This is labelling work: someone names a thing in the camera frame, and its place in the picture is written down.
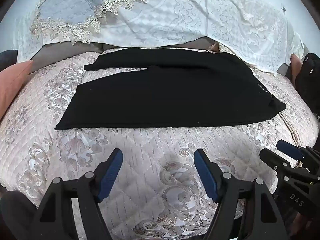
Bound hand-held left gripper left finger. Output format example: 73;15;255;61
30;148;123;240

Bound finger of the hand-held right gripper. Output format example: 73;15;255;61
276;140;320;167
259;149;294;183

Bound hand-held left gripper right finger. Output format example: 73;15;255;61
194;148;283;240

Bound black pants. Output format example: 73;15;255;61
54;47;287;130

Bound pink floral quilted bedspread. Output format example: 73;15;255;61
0;47;319;240

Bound black bag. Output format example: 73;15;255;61
295;52;320;122

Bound small pink pillow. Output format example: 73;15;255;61
290;54;304;77

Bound large pink pillow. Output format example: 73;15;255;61
0;60;34;121

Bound white lace cover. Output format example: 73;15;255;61
15;0;305;77

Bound blue-grey lace-trimmed cloth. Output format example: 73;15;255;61
30;0;164;46

